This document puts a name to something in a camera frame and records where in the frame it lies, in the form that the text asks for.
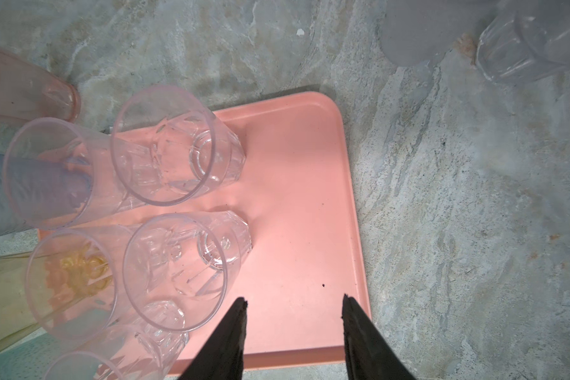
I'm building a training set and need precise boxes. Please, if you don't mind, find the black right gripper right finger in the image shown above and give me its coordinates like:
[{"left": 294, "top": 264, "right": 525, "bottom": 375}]
[{"left": 342, "top": 294, "right": 416, "bottom": 380}]

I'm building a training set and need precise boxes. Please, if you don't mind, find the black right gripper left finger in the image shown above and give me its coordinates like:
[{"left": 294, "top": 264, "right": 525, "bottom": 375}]
[{"left": 178, "top": 297, "right": 248, "bottom": 380}]

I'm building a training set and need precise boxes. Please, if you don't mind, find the clear faceted glass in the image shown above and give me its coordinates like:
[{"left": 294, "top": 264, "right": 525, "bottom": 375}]
[
  {"left": 25, "top": 225, "right": 134, "bottom": 343},
  {"left": 3, "top": 117, "right": 143, "bottom": 231},
  {"left": 44, "top": 301, "right": 188, "bottom": 379}
]

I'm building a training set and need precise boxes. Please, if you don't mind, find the clear upturned glass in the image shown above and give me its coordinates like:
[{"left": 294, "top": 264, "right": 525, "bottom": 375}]
[
  {"left": 110, "top": 85, "right": 246, "bottom": 206},
  {"left": 122, "top": 211, "right": 253, "bottom": 333},
  {"left": 476, "top": 1, "right": 570, "bottom": 84}
]

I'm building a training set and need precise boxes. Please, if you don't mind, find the yellow plastic tumbler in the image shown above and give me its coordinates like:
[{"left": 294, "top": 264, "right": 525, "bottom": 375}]
[{"left": 0, "top": 252, "right": 112, "bottom": 352}]

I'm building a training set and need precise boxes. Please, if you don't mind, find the blue textured plastic tumbler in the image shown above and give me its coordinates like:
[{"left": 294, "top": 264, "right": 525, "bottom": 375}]
[{"left": 0, "top": 155, "right": 92, "bottom": 236}]

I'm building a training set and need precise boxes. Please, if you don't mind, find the pink plastic cup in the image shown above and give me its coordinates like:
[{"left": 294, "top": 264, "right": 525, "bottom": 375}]
[{"left": 0, "top": 48, "right": 82, "bottom": 126}]

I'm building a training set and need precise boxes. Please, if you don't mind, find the green textured plastic tumbler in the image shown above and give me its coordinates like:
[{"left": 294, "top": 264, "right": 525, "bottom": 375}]
[{"left": 0, "top": 329, "right": 95, "bottom": 379}]

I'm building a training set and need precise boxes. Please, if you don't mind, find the pink plastic tray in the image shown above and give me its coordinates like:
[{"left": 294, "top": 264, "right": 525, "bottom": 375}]
[{"left": 37, "top": 91, "right": 372, "bottom": 376}]

